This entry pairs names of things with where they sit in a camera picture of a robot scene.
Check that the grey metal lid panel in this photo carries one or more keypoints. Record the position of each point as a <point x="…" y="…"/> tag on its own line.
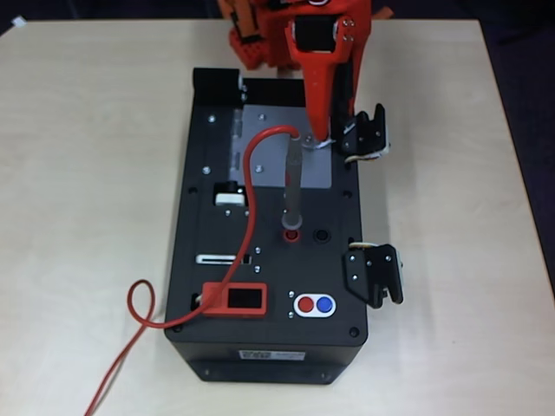
<point x="277" y="112"/>

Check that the red robot arm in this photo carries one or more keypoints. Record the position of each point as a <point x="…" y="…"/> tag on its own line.
<point x="277" y="34"/>

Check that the white oval button panel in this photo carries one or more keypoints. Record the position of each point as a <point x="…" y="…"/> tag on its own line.
<point x="315" y="296"/>

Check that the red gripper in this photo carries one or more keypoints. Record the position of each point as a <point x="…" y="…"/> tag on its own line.
<point x="313" y="38"/>

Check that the red push button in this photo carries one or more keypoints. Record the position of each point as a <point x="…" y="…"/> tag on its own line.
<point x="307" y="304"/>

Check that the red socket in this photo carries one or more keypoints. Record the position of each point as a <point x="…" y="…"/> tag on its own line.
<point x="291" y="236"/>

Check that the white slot slider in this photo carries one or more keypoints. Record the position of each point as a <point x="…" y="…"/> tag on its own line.
<point x="212" y="259"/>

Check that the red display module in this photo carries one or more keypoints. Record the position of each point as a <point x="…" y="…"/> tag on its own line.
<point x="245" y="299"/>

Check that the blue push button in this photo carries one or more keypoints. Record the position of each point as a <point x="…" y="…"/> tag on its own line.
<point x="324" y="304"/>

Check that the white label sticker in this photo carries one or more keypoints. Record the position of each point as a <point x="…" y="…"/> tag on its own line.
<point x="271" y="355"/>

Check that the black task box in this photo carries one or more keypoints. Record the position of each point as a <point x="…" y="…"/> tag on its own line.
<point x="277" y="277"/>

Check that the small white connector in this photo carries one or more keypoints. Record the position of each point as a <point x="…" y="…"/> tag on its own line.
<point x="19" y="22"/>

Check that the white angle knob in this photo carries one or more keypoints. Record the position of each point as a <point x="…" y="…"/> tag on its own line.
<point x="230" y="199"/>

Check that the grey test probe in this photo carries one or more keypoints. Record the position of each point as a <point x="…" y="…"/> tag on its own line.
<point x="292" y="195"/>

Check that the black socket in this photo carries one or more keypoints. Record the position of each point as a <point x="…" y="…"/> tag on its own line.
<point x="322" y="236"/>

